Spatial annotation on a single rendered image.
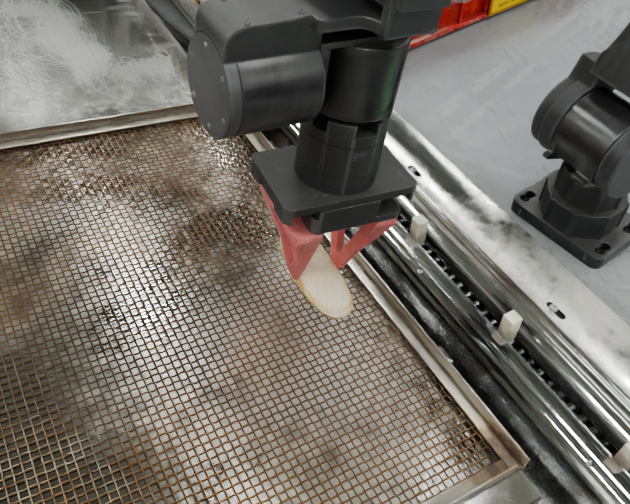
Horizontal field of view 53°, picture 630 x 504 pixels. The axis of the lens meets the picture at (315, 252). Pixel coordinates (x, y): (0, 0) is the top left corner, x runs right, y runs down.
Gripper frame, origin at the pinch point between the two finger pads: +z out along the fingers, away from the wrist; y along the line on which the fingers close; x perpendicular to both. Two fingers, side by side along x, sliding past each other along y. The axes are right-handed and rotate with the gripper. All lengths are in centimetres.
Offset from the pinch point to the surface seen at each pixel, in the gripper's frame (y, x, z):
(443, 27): -43, -43, 4
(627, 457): -17.8, 21.2, 6.4
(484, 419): -7.8, 14.9, 4.9
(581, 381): -19.9, 14.2, 7.1
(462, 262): -18.2, -1.4, 7.2
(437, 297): -12.8, 1.9, 6.9
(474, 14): -49, -44, 3
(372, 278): -6.7, -0.6, 4.8
